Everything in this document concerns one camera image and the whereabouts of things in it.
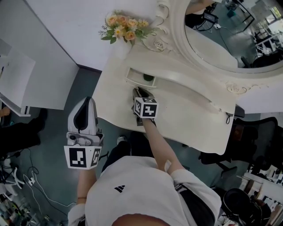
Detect oval mirror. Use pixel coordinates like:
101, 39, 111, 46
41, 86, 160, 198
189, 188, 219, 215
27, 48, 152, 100
169, 0, 283, 78

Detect person's white shirt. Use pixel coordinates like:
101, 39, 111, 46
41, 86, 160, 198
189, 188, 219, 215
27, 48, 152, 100
67, 155, 222, 226

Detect black and white swivel chair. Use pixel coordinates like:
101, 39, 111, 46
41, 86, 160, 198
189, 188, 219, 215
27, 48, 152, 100
222, 187, 273, 226

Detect person's black trousers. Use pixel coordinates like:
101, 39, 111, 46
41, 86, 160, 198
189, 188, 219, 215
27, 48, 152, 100
101, 131, 156, 173

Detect person's face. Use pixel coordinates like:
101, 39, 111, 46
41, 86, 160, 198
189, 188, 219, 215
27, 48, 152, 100
111, 212, 171, 226

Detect person's right forearm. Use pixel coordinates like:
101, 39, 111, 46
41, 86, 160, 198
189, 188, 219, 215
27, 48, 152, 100
141, 118, 185, 175

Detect person's left forearm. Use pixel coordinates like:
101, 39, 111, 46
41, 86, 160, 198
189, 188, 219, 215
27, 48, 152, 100
76, 168, 98, 205

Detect white vase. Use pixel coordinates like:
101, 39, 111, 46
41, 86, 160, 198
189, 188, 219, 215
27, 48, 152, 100
115, 41, 134, 59

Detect black floor cable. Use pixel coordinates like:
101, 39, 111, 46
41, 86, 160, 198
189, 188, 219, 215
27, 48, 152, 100
21, 147, 39, 177

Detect small black device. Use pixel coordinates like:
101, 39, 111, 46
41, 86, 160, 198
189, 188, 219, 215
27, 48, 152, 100
225, 112, 235, 125

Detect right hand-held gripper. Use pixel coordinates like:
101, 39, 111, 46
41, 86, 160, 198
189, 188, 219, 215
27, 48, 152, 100
132, 87, 159, 127

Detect cream ornate dressing table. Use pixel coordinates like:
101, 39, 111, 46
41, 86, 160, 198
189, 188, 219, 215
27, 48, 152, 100
94, 0, 283, 156

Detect black office chair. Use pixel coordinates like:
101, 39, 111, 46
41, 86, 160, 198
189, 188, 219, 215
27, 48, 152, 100
198, 104, 280, 177

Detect black harness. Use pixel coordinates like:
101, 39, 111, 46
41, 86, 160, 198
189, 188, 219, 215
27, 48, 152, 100
174, 184, 217, 226

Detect white floor cable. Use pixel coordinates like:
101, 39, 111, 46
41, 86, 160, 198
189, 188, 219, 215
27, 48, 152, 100
23, 169, 77, 208

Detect white desk with shelves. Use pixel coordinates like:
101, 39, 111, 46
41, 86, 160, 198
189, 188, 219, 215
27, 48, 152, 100
0, 0, 80, 117

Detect yellow flower bouquet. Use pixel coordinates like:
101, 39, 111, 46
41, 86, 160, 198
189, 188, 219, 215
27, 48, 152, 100
99, 9, 160, 45

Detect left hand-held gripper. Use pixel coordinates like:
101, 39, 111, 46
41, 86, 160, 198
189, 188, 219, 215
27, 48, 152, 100
64, 97, 104, 170

